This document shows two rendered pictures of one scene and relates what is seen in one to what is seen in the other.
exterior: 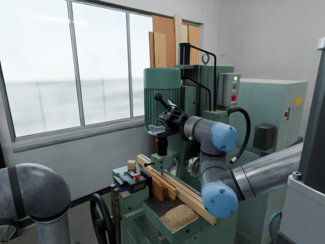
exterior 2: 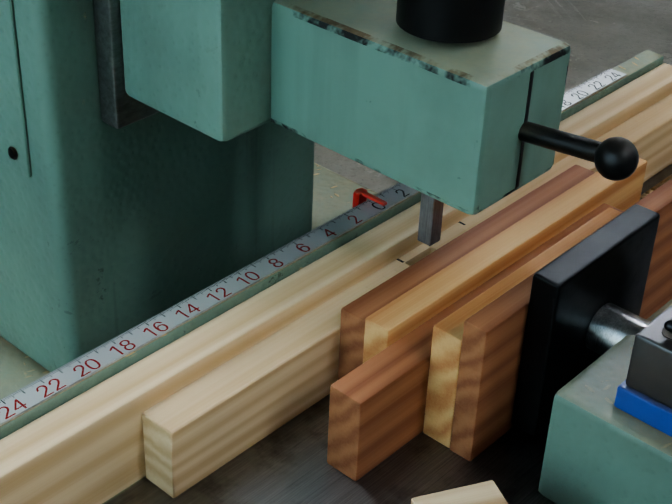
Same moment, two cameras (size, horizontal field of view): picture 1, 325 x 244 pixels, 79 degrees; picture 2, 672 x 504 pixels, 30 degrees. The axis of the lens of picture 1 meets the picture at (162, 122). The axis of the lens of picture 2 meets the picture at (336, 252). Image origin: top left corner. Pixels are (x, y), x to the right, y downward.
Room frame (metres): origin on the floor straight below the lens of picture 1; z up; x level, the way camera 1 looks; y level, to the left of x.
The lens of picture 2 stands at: (1.12, 0.54, 1.31)
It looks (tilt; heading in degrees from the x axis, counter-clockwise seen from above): 33 degrees down; 257
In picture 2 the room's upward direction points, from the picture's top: 3 degrees clockwise
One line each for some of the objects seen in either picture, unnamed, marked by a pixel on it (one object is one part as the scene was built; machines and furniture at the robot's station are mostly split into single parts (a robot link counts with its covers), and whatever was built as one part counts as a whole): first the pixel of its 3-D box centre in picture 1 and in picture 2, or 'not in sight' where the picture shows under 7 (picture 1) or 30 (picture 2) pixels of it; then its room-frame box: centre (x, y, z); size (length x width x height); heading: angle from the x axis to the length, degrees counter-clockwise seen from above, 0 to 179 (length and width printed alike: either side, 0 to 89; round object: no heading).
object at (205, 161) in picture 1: (212, 169); not in sight; (0.52, -0.15, 1.22); 0.11 x 0.08 x 0.11; 172
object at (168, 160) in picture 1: (165, 160); (412, 96); (0.96, -0.02, 1.03); 0.14 x 0.07 x 0.09; 126
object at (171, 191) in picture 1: (160, 183); (515, 274); (0.90, 0.01, 0.93); 0.24 x 0.01 x 0.06; 36
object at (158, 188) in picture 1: (151, 184); (583, 306); (0.88, 0.06, 0.94); 0.20 x 0.01 x 0.08; 36
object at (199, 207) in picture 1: (171, 187); (514, 229); (0.88, -0.05, 0.92); 0.55 x 0.02 x 0.04; 36
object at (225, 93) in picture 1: (228, 89); not in sight; (1.02, -0.34, 1.40); 0.10 x 0.06 x 0.16; 126
